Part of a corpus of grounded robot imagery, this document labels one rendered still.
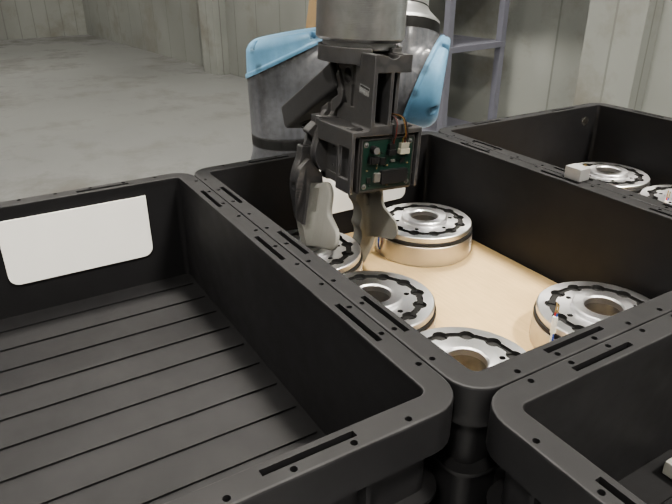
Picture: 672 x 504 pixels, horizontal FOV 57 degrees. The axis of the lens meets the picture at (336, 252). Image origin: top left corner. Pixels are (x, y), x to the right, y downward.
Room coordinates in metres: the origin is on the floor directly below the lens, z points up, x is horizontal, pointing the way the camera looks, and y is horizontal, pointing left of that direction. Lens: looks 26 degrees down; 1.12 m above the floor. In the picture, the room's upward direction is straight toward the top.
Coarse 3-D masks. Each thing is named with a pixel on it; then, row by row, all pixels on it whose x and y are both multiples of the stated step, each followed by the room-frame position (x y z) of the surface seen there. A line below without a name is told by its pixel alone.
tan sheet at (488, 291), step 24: (384, 264) 0.57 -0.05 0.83; (456, 264) 0.57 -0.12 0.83; (480, 264) 0.57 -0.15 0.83; (504, 264) 0.57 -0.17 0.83; (432, 288) 0.52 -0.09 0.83; (456, 288) 0.52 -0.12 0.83; (480, 288) 0.52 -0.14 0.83; (504, 288) 0.52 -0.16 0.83; (528, 288) 0.52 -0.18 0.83; (456, 312) 0.47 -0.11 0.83; (480, 312) 0.47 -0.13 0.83; (504, 312) 0.47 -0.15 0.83; (528, 312) 0.47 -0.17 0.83; (504, 336) 0.44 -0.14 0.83; (528, 336) 0.44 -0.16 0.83
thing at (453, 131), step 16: (544, 112) 0.82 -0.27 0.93; (560, 112) 0.82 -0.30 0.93; (576, 112) 0.84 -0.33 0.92; (624, 112) 0.83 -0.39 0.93; (640, 112) 0.82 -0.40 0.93; (448, 128) 0.73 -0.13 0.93; (464, 128) 0.74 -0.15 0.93; (480, 128) 0.75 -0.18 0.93; (480, 144) 0.66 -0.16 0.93; (528, 160) 0.60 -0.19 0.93; (624, 192) 0.51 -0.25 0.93
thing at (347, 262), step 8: (288, 232) 0.58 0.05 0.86; (296, 232) 0.58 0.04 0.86; (344, 240) 0.56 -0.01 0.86; (352, 240) 0.56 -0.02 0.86; (336, 248) 0.54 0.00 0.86; (344, 248) 0.54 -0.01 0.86; (352, 248) 0.54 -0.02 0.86; (360, 248) 0.54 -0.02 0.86; (328, 256) 0.52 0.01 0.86; (336, 256) 0.52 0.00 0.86; (344, 256) 0.53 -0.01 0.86; (352, 256) 0.52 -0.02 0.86; (360, 256) 0.53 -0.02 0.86; (336, 264) 0.51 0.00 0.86; (344, 264) 0.51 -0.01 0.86; (352, 264) 0.51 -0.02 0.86
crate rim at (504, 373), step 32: (256, 160) 0.60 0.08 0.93; (288, 160) 0.61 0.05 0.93; (512, 160) 0.60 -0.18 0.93; (224, 192) 0.51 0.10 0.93; (608, 192) 0.51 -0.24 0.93; (256, 224) 0.44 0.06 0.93; (352, 288) 0.34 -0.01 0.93; (384, 320) 0.30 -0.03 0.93; (608, 320) 0.30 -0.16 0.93; (640, 320) 0.30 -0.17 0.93; (416, 352) 0.27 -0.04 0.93; (544, 352) 0.27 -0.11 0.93; (576, 352) 0.27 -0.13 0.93; (480, 384) 0.24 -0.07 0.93; (480, 416) 0.24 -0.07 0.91
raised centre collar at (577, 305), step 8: (576, 296) 0.44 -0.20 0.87; (584, 296) 0.44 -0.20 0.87; (592, 296) 0.44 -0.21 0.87; (600, 296) 0.44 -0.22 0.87; (608, 296) 0.44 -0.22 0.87; (616, 296) 0.44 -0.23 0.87; (576, 304) 0.43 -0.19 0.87; (584, 304) 0.43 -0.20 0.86; (608, 304) 0.44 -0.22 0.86; (616, 304) 0.43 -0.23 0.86; (624, 304) 0.43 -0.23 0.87; (576, 312) 0.42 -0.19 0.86; (584, 312) 0.41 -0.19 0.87; (592, 312) 0.41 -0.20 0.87; (584, 320) 0.41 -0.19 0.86; (592, 320) 0.41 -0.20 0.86; (600, 320) 0.40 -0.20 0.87
